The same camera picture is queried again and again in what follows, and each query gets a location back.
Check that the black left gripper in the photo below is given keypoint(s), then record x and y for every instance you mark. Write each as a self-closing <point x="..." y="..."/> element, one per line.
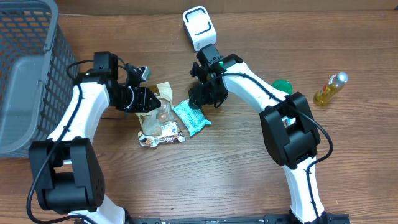
<point x="145" y="93"/>

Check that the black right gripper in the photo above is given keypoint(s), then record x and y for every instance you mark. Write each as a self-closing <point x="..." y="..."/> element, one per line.
<point x="203" y="90"/>

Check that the brown mushroom packet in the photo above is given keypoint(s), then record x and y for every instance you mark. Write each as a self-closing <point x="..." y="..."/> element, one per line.
<point x="159" y="125"/>

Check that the teal white pack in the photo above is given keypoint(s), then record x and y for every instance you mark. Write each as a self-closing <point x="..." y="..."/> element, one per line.
<point x="193" y="119"/>

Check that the green lid jar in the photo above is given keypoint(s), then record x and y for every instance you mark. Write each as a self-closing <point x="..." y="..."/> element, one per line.
<point x="283" y="85"/>

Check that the yellow oil bottle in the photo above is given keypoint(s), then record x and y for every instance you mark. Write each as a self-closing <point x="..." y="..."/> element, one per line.
<point x="330" y="89"/>

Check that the green freshening pouch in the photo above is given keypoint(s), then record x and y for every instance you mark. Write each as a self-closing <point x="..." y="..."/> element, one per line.
<point x="288" y="121"/>

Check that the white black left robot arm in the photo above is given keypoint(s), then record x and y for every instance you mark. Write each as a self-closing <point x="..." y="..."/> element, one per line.
<point x="67" y="175"/>

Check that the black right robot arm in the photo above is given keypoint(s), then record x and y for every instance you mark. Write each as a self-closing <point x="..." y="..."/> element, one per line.
<point x="289" y="131"/>

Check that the white barcode scanner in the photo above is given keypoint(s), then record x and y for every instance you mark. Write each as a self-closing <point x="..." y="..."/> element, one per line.
<point x="199" y="27"/>

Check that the dark grey plastic basket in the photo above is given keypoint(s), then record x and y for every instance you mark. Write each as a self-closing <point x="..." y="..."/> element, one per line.
<point x="35" y="88"/>

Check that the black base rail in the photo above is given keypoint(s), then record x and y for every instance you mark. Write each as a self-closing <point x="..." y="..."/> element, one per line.
<point x="327" y="218"/>

